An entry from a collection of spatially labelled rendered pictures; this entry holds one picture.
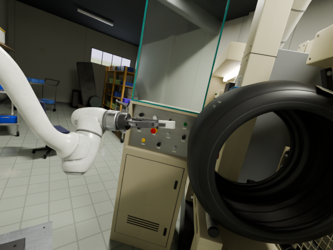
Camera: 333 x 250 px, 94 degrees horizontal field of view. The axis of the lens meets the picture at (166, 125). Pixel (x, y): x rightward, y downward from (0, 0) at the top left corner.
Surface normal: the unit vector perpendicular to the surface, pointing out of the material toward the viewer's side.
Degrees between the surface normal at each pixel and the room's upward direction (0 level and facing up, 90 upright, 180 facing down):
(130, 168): 90
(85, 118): 59
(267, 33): 90
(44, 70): 90
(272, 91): 47
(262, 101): 81
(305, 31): 90
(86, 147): 66
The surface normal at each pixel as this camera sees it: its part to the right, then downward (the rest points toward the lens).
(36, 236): 0.19, -0.96
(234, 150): -0.14, 0.16
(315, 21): -0.79, -0.04
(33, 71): 0.58, 0.26
